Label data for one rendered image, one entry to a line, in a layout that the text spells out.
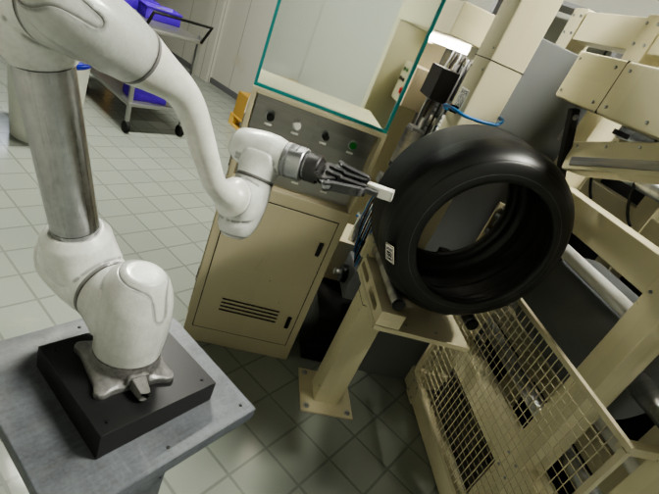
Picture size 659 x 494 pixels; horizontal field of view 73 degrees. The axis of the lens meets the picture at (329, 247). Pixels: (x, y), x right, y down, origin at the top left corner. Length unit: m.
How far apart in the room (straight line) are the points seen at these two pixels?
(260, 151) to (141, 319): 0.49
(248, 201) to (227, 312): 1.17
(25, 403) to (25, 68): 0.71
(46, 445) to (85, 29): 0.82
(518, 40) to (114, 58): 1.24
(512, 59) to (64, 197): 1.34
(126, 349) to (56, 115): 0.49
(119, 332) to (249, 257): 1.06
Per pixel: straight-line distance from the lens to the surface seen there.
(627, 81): 1.52
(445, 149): 1.32
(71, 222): 1.09
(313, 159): 1.14
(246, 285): 2.11
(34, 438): 1.19
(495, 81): 1.65
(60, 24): 0.75
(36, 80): 0.94
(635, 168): 1.55
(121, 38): 0.77
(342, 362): 2.12
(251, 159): 1.16
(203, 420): 1.23
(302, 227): 1.95
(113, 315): 1.05
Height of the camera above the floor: 1.62
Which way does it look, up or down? 27 degrees down
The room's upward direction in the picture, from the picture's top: 24 degrees clockwise
